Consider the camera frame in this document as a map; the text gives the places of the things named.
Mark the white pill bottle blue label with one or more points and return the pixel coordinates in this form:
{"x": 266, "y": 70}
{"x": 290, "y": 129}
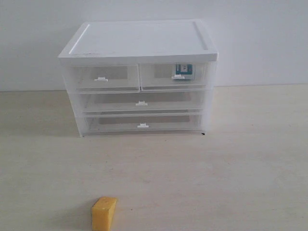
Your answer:
{"x": 184, "y": 72}

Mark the yellow cheese wedge block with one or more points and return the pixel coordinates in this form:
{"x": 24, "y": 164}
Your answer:
{"x": 102, "y": 213}

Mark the clear middle wide drawer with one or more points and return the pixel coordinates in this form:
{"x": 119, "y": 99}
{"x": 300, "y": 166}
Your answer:
{"x": 94, "y": 103}

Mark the clear wide drawer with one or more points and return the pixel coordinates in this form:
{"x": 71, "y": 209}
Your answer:
{"x": 151, "y": 122}
{"x": 94, "y": 103}

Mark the clear bottom wide drawer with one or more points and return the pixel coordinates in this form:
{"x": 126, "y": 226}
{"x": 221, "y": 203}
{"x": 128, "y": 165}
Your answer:
{"x": 151, "y": 122}

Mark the white plastic drawer cabinet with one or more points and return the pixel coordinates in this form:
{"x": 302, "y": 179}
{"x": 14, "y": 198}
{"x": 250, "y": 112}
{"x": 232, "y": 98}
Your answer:
{"x": 129, "y": 43}

